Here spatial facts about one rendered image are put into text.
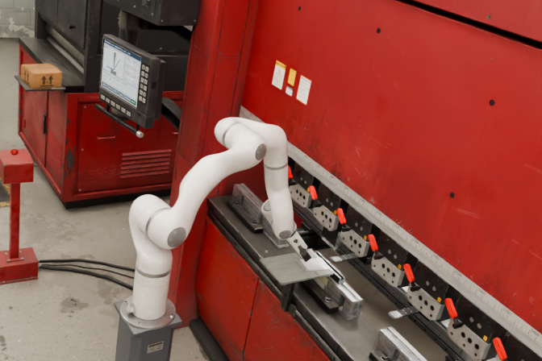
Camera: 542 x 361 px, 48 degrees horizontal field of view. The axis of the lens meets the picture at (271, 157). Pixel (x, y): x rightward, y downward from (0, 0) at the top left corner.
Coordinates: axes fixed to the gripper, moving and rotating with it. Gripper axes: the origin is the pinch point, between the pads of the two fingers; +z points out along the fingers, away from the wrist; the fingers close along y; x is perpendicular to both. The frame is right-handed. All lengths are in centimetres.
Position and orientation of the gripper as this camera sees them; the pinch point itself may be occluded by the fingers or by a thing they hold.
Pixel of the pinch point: (303, 253)
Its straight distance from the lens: 256.3
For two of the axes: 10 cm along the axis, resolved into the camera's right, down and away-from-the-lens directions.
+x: -8.1, 5.8, -0.7
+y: -3.9, -4.4, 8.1
